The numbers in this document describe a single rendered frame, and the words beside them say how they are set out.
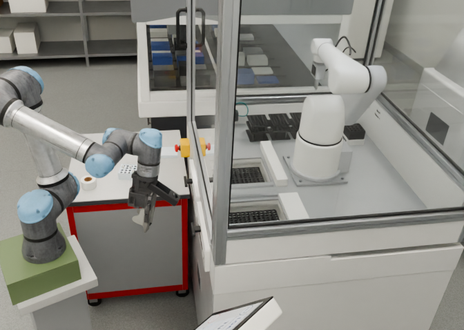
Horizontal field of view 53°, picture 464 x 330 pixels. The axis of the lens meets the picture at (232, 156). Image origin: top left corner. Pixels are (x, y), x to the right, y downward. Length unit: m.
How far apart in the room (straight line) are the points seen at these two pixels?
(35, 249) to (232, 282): 0.70
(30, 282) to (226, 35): 1.11
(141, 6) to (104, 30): 3.58
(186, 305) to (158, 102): 1.16
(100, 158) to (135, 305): 1.45
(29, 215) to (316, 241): 0.98
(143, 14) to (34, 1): 3.13
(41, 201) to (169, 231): 0.84
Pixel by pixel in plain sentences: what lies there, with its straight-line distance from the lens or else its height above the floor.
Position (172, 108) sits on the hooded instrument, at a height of 0.86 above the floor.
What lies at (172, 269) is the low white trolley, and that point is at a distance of 2.58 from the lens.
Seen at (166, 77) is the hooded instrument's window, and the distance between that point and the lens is 2.71.
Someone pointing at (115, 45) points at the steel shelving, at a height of 0.15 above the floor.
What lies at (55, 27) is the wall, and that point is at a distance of 6.15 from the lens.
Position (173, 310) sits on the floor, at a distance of 2.73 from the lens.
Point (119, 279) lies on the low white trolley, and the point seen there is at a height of 0.22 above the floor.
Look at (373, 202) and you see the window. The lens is 1.66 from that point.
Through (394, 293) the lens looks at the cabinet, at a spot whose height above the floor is 0.69.
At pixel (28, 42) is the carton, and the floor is 0.28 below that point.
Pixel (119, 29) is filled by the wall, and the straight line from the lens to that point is 6.12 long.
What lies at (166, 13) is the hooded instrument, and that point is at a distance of 2.57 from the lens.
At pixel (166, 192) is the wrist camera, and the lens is 1.59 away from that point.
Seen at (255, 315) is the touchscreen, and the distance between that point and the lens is 1.18.
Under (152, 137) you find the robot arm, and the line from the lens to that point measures 1.52.
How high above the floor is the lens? 2.11
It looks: 32 degrees down
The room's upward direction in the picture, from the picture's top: 3 degrees clockwise
